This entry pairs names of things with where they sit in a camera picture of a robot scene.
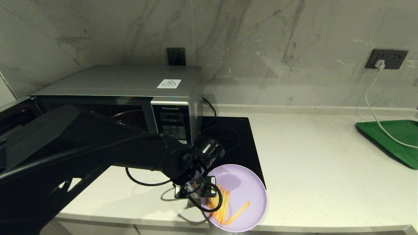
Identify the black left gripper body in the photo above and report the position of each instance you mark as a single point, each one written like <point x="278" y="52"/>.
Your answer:
<point x="191" y="171"/>

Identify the orange french fry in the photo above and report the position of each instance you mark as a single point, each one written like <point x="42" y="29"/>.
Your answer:
<point x="209" y="204"/>
<point x="212" y="205"/>
<point x="219" y="212"/>
<point x="216" y="209"/>
<point x="237" y="213"/>
<point x="226" y="209"/>
<point x="223" y="212"/>

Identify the white warning sticker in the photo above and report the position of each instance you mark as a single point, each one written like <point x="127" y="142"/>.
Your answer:
<point x="169" y="84"/>

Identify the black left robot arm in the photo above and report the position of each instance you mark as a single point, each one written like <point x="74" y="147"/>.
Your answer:
<point x="81" y="140"/>

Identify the wide black wall socket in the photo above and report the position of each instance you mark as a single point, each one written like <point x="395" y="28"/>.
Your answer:
<point x="395" y="59"/>

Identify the green plastic tray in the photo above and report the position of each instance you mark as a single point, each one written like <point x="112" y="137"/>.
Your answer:
<point x="405" y="130"/>

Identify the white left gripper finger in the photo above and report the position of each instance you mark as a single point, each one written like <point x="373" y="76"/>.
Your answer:
<point x="198" y="188"/>

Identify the silver Panasonic microwave oven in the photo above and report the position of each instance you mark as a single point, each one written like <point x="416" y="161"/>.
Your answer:
<point x="114" y="81"/>

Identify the small black wall socket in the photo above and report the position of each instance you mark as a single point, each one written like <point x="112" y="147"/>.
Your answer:
<point x="176" y="56"/>

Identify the purple round plate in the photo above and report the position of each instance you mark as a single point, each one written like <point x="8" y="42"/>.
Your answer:
<point x="248" y="186"/>

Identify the black microwave control panel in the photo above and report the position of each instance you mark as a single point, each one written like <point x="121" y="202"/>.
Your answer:
<point x="173" y="114"/>

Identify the grey base cabinet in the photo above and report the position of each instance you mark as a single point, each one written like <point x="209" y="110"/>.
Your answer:
<point x="98" y="230"/>

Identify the silver black microwave door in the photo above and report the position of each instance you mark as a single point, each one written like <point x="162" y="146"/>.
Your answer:
<point x="13" y="116"/>

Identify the white power plug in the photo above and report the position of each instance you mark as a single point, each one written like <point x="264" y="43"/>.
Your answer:
<point x="379" y="65"/>

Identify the black induction cooktop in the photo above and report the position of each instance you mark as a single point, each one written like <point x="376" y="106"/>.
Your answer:
<point x="241" y="147"/>

